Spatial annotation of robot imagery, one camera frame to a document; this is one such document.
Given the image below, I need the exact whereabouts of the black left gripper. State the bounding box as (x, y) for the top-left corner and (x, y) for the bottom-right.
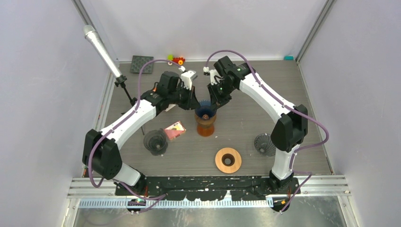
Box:
(170, 86), (201, 112)

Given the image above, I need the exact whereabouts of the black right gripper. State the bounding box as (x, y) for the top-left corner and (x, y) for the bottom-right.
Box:
(206, 81), (234, 113)

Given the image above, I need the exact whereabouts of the blue ribbed dripper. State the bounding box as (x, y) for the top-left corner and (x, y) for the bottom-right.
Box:
(195, 100), (217, 120)

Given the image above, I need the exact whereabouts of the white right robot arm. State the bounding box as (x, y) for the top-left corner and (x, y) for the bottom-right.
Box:
(203, 56), (308, 194)

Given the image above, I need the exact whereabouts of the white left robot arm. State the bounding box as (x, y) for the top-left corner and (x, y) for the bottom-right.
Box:
(82, 70), (200, 196)

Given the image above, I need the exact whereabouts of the dark smoky glass dripper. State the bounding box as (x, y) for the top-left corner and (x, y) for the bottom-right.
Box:
(143, 129), (168, 156)

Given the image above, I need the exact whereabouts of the grey ribbed dripper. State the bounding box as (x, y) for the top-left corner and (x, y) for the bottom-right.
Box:
(254, 133), (276, 157)

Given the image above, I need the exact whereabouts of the red toy brick car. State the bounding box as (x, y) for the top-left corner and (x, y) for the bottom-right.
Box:
(167, 54), (185, 66)

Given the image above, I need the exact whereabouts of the dark grey studded plate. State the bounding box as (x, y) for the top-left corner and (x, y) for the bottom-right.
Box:
(130, 55), (154, 74)

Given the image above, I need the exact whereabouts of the amber glass carafe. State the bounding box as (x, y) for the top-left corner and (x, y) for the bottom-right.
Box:
(197, 124), (215, 137)

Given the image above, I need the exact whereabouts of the teal block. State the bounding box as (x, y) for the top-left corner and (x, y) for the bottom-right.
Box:
(283, 55), (294, 61)

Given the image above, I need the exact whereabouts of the silver microphone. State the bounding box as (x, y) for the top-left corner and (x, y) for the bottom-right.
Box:
(83, 25), (122, 79)

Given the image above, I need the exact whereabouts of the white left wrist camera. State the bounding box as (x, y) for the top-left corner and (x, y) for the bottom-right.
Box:
(178, 66), (197, 90)

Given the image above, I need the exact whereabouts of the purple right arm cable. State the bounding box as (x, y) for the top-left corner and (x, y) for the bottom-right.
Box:
(205, 50), (330, 214)

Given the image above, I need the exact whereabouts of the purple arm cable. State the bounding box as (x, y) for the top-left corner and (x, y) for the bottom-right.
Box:
(205, 50), (330, 214)
(87, 59), (185, 214)

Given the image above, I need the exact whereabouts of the light wooden dripper ring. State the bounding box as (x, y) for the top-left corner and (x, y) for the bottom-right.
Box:
(215, 147), (243, 174)

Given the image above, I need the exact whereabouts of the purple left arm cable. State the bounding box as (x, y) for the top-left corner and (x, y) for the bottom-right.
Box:
(87, 59), (185, 214)

